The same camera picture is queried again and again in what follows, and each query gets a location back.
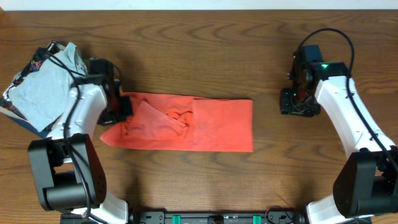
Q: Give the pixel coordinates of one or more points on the light blue folded shirt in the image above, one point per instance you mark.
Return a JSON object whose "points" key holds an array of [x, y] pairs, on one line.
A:
{"points": [[43, 96]]}

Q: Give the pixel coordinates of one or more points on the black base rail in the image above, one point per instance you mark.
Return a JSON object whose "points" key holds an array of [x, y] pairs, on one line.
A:
{"points": [[269, 217]]}

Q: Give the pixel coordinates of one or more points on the black printed folded garment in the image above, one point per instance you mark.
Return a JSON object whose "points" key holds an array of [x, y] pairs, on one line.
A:
{"points": [[32, 66]]}

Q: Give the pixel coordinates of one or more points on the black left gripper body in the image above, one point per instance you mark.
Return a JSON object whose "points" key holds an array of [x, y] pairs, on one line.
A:
{"points": [[120, 109]]}

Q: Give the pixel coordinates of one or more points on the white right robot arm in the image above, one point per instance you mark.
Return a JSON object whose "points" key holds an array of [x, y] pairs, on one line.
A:
{"points": [[367, 184]]}

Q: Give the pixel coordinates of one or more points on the navy folded garment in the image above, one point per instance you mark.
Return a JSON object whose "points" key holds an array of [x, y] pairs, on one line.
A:
{"points": [[42, 134]]}

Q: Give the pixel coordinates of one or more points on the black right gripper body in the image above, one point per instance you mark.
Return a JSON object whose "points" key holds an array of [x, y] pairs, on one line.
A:
{"points": [[298, 103]]}

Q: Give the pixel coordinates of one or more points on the red printed t-shirt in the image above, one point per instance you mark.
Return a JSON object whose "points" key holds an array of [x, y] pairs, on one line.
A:
{"points": [[184, 123]]}

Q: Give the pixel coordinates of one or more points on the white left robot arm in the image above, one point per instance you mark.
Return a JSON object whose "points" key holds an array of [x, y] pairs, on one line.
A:
{"points": [[68, 175]]}

